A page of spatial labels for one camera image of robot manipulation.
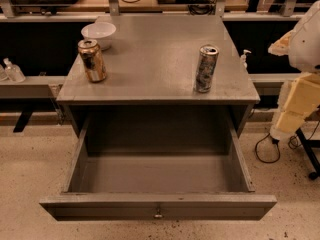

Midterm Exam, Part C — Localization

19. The metal drawer knob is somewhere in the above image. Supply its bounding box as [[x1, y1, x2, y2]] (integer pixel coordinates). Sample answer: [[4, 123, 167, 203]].
[[154, 207, 163, 219]]

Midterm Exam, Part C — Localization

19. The white pump bottle right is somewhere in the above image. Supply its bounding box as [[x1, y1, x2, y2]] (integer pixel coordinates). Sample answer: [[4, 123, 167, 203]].
[[240, 49, 252, 68]]

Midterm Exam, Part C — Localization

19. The gold soda can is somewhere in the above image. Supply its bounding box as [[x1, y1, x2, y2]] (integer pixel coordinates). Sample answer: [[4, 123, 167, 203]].
[[78, 39, 106, 83]]

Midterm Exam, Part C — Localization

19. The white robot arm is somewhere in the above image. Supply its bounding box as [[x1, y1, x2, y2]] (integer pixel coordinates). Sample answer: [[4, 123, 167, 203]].
[[268, 1, 320, 140]]

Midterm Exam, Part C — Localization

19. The open grey top drawer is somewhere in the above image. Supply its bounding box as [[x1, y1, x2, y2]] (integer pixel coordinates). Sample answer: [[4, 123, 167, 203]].
[[40, 111, 277, 221]]

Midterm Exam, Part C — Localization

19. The white bowl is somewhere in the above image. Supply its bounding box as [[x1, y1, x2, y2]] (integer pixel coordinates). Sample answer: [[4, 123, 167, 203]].
[[81, 22, 116, 50]]

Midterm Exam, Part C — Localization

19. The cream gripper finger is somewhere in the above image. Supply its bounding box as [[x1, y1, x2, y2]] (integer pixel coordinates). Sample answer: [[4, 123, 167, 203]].
[[268, 31, 294, 56], [270, 111, 304, 140]]

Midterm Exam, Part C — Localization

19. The clear sanitizer bottle left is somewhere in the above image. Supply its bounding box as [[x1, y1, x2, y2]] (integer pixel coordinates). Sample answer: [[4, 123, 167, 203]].
[[3, 58, 26, 83]]

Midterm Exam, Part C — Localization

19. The slim redbull can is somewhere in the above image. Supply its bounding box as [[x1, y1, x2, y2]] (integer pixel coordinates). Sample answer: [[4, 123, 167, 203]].
[[194, 44, 219, 93]]

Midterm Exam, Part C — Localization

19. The black stand leg with wheel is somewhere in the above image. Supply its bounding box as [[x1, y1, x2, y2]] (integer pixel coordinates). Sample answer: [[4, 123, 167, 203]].
[[296, 129, 320, 180]]

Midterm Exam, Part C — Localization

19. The black cable on floor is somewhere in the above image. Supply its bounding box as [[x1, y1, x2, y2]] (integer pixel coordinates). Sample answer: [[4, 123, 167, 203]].
[[254, 132, 282, 165]]

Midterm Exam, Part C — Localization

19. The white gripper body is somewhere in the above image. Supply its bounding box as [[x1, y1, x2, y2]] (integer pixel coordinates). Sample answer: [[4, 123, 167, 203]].
[[279, 73, 320, 121]]

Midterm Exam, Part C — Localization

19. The grey cabinet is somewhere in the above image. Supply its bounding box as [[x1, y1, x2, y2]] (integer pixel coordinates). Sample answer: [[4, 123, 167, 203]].
[[57, 14, 259, 131]]

